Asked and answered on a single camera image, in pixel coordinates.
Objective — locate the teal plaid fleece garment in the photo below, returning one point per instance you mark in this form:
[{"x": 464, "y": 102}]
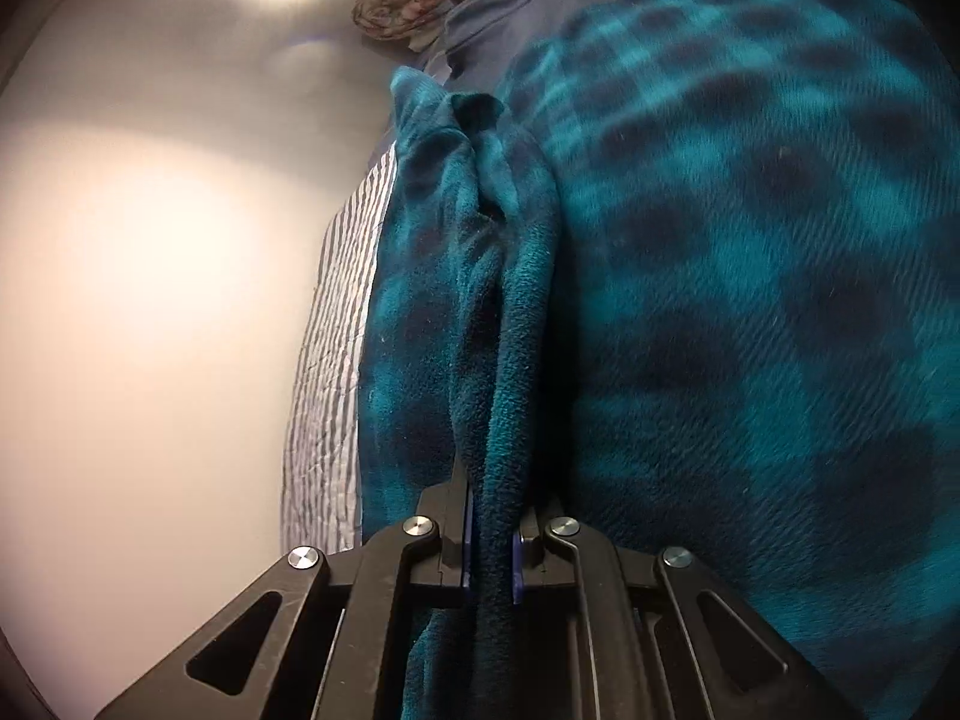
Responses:
[{"x": 712, "y": 277}]

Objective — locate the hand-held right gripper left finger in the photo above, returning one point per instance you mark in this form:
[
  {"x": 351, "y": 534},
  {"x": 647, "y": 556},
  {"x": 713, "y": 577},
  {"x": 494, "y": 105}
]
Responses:
[{"x": 467, "y": 540}]

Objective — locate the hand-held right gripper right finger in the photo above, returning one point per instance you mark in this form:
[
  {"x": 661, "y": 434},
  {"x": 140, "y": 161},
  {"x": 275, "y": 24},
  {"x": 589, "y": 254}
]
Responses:
[{"x": 518, "y": 566}]

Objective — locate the striped bed sheet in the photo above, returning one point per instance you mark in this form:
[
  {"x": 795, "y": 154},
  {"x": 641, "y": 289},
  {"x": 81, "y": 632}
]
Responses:
[{"x": 330, "y": 360}]

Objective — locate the navy blue garment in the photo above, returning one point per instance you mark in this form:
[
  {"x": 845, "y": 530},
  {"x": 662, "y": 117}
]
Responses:
[{"x": 510, "y": 22}]

